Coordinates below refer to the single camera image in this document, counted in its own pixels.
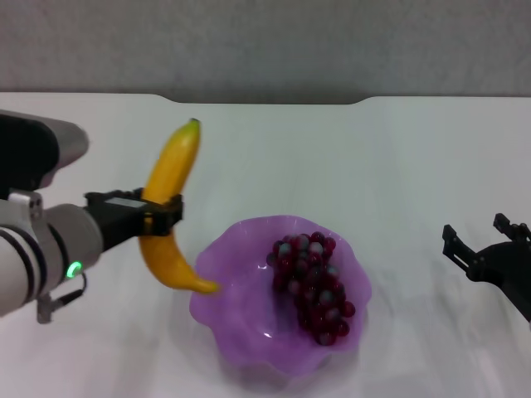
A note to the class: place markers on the yellow banana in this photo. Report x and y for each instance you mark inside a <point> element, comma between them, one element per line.
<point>174,166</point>

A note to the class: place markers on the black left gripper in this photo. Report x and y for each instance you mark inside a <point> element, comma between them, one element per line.
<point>116,219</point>

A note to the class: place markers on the purple wavy plastic bowl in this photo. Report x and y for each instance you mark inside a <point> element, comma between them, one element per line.
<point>240,307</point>

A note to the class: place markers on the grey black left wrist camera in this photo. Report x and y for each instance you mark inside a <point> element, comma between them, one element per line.
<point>37,149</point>

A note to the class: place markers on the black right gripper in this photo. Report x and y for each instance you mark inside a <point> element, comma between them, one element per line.
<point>506,265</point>

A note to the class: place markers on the dark red grape bunch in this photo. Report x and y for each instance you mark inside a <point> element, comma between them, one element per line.
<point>315,286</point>

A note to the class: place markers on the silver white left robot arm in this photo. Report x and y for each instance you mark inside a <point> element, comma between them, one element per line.
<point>37,257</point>

